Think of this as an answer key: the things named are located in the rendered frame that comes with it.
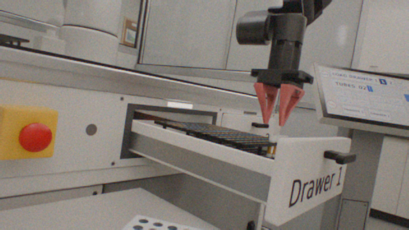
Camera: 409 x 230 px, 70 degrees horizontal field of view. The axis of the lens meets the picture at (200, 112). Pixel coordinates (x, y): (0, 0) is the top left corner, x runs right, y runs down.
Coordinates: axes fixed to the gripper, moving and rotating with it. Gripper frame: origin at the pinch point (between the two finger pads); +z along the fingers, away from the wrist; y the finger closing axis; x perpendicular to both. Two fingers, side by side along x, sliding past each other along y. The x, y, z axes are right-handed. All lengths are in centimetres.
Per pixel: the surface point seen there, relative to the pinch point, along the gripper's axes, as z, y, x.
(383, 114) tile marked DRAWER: -11, 5, 87
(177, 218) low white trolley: 18.7, -6.8, -14.8
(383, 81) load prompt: -27, 1, 99
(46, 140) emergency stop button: 8.1, -15.9, -33.7
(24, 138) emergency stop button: 8.0, -16.1, -36.4
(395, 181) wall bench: 36, -8, 301
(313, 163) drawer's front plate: 5.4, 10.7, -7.1
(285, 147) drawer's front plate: 3.3, 10.2, -16.6
